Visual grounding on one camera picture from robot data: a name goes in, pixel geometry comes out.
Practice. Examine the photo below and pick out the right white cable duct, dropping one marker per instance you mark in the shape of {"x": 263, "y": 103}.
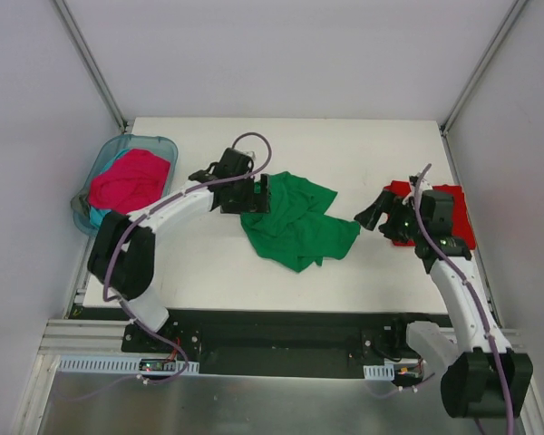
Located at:
{"x": 379, "y": 373}

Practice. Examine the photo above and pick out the blue plastic bin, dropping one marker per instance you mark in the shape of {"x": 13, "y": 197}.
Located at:
{"x": 162, "y": 147}

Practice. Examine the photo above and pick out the green t shirt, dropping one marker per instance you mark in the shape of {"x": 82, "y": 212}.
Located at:
{"x": 296, "y": 232}

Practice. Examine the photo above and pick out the left white cable duct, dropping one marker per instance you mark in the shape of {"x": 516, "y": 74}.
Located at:
{"x": 125, "y": 365}

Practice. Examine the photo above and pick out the pink t shirt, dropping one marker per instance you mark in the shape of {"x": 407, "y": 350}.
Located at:
{"x": 132, "y": 182}

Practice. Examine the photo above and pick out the corner aluminium post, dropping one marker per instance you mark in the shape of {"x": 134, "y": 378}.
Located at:
{"x": 89, "y": 62}
{"x": 507, "y": 24}

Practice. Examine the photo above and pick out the left corner aluminium post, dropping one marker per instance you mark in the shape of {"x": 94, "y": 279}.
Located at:
{"x": 89, "y": 62}

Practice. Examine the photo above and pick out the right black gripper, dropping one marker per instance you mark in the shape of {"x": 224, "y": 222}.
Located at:
{"x": 387, "y": 214}

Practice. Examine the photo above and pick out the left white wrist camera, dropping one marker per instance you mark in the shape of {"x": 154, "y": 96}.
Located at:
{"x": 250, "y": 153}

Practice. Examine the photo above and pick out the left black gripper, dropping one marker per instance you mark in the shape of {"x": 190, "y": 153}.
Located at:
{"x": 257, "y": 194}

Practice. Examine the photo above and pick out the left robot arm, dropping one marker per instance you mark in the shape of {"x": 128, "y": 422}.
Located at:
{"x": 123, "y": 257}

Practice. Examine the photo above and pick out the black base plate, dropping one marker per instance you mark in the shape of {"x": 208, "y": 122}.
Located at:
{"x": 282, "y": 344}

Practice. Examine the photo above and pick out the aluminium frame rail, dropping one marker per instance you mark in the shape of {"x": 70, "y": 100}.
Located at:
{"x": 65, "y": 337}

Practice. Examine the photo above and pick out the grey t shirt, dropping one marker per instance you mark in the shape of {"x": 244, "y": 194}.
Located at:
{"x": 80, "y": 204}

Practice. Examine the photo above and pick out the white cable duct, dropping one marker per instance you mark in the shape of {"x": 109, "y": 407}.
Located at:
{"x": 379, "y": 373}
{"x": 125, "y": 365}

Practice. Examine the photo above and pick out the folded red t shirt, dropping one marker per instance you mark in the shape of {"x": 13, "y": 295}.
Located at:
{"x": 461, "y": 223}

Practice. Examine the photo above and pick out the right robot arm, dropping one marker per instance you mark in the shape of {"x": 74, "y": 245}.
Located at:
{"x": 482, "y": 377}

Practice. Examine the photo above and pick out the right corner aluminium post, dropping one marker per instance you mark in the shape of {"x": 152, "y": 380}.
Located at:
{"x": 507, "y": 24}

